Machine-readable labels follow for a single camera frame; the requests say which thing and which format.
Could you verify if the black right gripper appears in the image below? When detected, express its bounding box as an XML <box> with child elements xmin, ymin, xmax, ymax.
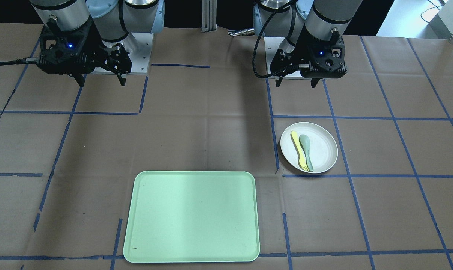
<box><xmin>37</xmin><ymin>23</ymin><xmax>132</xmax><ymax>87</ymax></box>

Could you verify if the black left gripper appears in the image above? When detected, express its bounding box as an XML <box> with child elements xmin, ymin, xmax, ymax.
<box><xmin>276</xmin><ymin>26</ymin><xmax>348</xmax><ymax>88</ymax></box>

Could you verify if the white round plate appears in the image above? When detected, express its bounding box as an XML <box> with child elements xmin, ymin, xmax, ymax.
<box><xmin>280</xmin><ymin>122</ymin><xmax>339</xmax><ymax>174</ymax></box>

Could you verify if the yellow plastic fork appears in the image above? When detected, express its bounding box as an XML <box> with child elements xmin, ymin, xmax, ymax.
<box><xmin>290</xmin><ymin>130</ymin><xmax>310</xmax><ymax>172</ymax></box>

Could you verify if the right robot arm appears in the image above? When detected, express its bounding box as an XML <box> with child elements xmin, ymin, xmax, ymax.
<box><xmin>30</xmin><ymin>0</ymin><xmax>165</xmax><ymax>87</ymax></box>

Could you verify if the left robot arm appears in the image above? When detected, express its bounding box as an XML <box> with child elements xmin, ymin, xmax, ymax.
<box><xmin>252</xmin><ymin>0</ymin><xmax>362</xmax><ymax>87</ymax></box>

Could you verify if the pale green plastic spoon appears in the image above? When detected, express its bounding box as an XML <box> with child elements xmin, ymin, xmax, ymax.
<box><xmin>300</xmin><ymin>134</ymin><xmax>314</xmax><ymax>172</ymax></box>

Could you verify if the light green tray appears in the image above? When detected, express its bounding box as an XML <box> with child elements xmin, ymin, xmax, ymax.
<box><xmin>123</xmin><ymin>171</ymin><xmax>260</xmax><ymax>263</ymax></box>

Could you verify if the black braided cable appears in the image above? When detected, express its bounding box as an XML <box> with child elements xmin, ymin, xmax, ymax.
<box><xmin>252</xmin><ymin>2</ymin><xmax>300</xmax><ymax>79</ymax></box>

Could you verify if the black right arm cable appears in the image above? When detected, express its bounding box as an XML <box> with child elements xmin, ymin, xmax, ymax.
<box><xmin>0</xmin><ymin>57</ymin><xmax>39</xmax><ymax>67</ymax></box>

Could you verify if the aluminium frame post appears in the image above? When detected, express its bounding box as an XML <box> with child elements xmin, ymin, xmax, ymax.
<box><xmin>201</xmin><ymin>0</ymin><xmax>218</xmax><ymax>33</ymax></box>

